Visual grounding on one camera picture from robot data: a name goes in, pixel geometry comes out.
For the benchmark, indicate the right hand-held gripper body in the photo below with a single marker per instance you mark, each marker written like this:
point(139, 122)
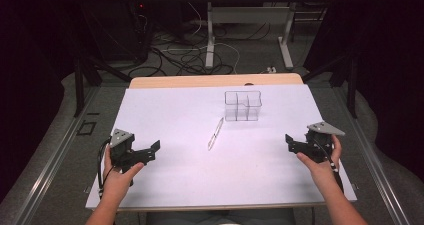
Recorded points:
point(316, 145)

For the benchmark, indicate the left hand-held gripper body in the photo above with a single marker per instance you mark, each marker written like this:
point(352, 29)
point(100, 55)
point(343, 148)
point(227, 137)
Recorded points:
point(124, 151)

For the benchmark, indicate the clear plastic pen holder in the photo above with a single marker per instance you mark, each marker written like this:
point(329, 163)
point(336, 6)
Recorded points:
point(243, 105)

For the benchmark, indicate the clear pen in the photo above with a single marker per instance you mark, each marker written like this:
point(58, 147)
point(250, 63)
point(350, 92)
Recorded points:
point(215, 134)

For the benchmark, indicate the person's right hand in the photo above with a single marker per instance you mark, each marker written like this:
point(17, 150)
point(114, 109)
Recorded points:
point(320, 169)

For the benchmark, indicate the person's left hand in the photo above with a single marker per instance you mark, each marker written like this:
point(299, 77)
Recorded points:
point(117, 181)

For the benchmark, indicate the white table sheet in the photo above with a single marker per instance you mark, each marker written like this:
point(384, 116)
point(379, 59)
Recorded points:
point(186, 125)

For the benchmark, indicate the black metal stand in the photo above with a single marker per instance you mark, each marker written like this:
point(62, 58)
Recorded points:
point(79, 85)
point(350, 85)

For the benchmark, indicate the white power strip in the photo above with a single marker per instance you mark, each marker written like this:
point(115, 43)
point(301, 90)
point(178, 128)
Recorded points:
point(271, 69)

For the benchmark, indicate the wooden table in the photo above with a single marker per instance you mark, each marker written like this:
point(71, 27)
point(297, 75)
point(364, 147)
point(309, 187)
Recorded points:
point(200, 81)

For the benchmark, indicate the black computer tower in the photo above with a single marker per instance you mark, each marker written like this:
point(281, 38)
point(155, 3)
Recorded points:
point(116, 31)

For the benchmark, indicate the white-framed desk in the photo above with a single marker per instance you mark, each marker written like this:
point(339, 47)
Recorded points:
point(250, 15)

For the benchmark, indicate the black floor hatch frame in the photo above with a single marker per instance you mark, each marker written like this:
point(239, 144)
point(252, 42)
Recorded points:
point(86, 128)

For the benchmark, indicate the aluminium floor rail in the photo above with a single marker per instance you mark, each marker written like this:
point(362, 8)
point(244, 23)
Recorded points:
point(373, 165)
point(50, 165)

